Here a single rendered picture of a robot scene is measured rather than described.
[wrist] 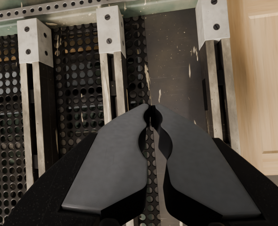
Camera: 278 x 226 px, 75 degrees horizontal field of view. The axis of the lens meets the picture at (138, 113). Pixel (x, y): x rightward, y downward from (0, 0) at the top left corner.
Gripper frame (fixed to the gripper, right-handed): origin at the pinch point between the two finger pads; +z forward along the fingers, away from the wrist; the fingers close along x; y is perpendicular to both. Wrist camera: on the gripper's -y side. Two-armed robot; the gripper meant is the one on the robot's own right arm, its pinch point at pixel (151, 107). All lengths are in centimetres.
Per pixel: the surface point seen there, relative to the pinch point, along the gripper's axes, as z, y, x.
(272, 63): 38, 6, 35
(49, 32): 50, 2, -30
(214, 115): 27.8, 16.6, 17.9
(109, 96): 32.6, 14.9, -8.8
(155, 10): 50, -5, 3
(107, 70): 36.4, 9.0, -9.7
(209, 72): 33.5, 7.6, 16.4
